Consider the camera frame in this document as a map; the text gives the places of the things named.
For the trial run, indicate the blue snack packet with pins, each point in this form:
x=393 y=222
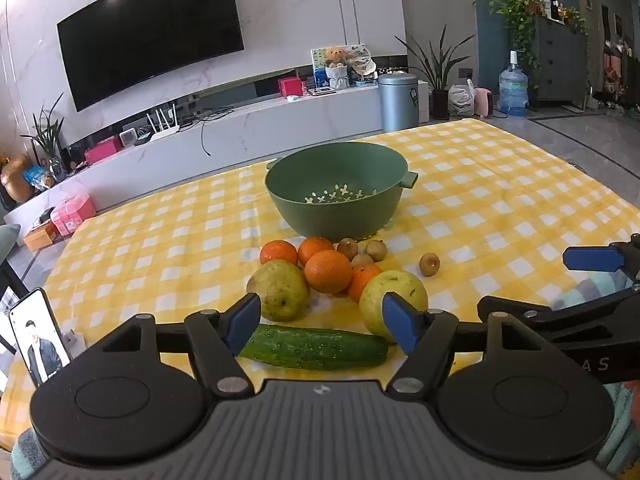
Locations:
x=37 y=176

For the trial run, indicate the white marble television console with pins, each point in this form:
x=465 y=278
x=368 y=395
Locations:
x=280 y=120

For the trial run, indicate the brown round vase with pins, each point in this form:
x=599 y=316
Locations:
x=17 y=180

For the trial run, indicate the small white desk device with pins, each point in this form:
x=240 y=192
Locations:
x=127 y=137

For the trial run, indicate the blue water jug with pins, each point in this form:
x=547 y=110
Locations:
x=513 y=90

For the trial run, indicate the teddy bear bouquet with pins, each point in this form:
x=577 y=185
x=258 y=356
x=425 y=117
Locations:
x=336 y=67

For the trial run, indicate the pink space heater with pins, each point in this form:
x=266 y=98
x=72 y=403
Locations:
x=483 y=102

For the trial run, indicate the green cucumber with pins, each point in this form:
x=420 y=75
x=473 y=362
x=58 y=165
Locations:
x=315 y=347

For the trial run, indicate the brown kiwi cluster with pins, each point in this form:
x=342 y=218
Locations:
x=347 y=247

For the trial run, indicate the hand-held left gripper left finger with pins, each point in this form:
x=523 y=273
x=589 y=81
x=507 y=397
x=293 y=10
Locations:
x=245 y=317

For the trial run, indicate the slim potted plant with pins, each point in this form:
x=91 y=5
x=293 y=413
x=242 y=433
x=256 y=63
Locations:
x=50 y=135

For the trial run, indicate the pink storage boxes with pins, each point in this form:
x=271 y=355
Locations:
x=72 y=215

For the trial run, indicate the yellow-green pear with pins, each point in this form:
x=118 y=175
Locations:
x=279 y=290
x=400 y=285

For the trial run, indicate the brown longan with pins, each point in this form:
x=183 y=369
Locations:
x=376 y=250
x=361 y=260

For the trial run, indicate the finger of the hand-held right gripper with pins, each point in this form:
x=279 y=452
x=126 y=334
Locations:
x=515 y=312
x=592 y=259

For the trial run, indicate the silver pedal trash can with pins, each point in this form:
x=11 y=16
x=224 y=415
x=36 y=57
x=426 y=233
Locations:
x=397 y=102

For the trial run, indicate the patterned hand fan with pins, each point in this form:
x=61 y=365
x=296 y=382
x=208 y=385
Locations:
x=362 y=66

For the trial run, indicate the striped fuzzy clothing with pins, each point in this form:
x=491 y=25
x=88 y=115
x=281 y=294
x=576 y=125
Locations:
x=590 y=295

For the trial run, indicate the green chair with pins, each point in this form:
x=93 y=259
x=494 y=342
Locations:
x=7 y=245

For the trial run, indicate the white phone stand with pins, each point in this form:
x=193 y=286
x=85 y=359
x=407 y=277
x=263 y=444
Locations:
x=76 y=342

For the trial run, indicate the white plastic bag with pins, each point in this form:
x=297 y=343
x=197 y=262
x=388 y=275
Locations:
x=460 y=100

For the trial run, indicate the colourful painting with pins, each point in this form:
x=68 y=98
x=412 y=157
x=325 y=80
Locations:
x=318 y=62

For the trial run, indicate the trailing pothos plant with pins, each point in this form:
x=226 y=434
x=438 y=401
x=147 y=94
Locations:
x=517 y=15

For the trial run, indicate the red gift box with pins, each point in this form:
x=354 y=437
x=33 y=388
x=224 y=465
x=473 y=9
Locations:
x=290 y=86

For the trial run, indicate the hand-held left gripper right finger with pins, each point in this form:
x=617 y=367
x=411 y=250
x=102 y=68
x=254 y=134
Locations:
x=400 y=325

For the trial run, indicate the small black box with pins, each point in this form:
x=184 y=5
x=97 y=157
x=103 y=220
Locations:
x=142 y=138

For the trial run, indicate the orange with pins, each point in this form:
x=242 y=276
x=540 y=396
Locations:
x=315 y=249
x=278 y=254
x=364 y=280
x=328 y=272

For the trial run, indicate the black wall television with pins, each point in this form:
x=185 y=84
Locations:
x=150 y=35

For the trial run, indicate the white router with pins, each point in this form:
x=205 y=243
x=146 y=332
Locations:
x=162 y=130

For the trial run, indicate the yellow checked tablecloth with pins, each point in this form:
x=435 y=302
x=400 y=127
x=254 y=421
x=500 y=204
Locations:
x=150 y=260

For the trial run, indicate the smartphone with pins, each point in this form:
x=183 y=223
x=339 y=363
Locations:
x=37 y=335

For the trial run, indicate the grey dresser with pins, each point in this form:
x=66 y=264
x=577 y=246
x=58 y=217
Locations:
x=560 y=60

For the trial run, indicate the long-leaf potted plant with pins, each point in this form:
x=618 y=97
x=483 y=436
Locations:
x=440 y=90

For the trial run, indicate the orange cardboard box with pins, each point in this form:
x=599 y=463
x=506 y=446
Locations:
x=42 y=235

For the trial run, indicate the lone brown kiwi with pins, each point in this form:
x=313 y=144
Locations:
x=429 y=264

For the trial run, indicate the white flat tablet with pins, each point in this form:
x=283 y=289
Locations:
x=320 y=91

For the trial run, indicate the green colander bowl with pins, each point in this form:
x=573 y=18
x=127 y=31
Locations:
x=300 y=210

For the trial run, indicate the pink flat box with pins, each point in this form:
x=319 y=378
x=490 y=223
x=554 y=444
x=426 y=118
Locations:
x=102 y=150

